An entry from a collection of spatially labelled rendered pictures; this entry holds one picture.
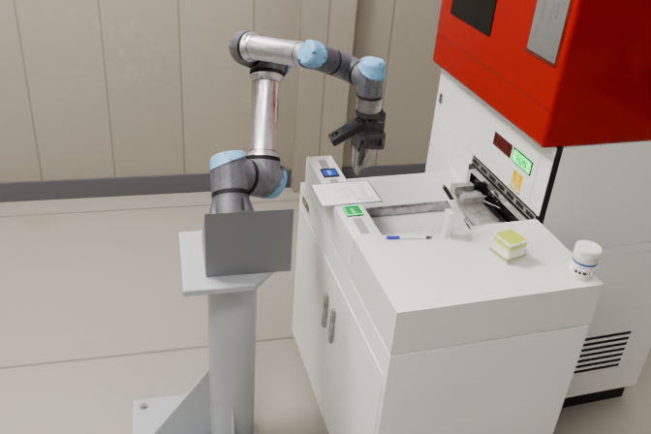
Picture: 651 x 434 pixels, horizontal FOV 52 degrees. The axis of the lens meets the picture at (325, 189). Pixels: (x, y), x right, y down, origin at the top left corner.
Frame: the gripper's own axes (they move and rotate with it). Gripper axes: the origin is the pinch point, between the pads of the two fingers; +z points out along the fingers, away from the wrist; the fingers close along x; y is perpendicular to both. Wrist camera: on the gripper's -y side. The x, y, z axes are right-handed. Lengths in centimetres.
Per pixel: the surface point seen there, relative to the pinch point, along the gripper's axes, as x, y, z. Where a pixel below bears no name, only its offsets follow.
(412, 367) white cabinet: -50, 3, 34
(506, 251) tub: -36, 35, 10
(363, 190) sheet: 12.1, 8.6, 14.3
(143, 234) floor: 146, -62, 111
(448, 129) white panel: 52, 59, 13
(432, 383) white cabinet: -50, 10, 42
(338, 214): -0.1, -4.0, 15.2
